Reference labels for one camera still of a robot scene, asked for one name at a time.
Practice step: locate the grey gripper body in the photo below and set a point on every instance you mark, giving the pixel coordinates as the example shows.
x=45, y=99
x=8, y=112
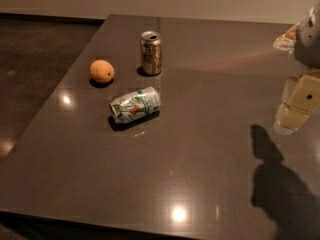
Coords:
x=308, y=45

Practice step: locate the orange fruit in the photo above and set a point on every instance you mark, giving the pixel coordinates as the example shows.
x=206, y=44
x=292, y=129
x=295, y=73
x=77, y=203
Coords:
x=101, y=71

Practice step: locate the gold soda can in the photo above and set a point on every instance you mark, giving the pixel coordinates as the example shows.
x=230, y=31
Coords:
x=151, y=52

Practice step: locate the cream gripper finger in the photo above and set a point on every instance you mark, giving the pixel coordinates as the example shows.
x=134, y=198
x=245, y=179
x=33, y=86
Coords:
x=300, y=98
x=286, y=42

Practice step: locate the crushed green 7up can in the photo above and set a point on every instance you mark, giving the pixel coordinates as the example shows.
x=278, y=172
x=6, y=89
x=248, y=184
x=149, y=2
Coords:
x=135, y=105

